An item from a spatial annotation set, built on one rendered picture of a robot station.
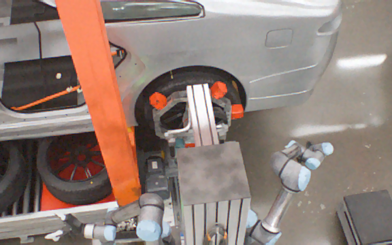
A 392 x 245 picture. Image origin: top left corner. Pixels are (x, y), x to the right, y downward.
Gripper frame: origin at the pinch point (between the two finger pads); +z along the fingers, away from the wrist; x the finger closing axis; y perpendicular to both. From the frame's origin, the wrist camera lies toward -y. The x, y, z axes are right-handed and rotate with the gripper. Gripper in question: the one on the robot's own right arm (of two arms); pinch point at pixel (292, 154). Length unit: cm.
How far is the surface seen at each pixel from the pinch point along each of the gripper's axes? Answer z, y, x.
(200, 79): 19, 3, -76
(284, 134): 84, -72, 28
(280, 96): 14.6, -36.7, -25.3
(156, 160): 90, 34, -44
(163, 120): 65, 19, -67
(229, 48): -10, -9, -82
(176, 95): 28, 19, -79
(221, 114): 18, 10, -50
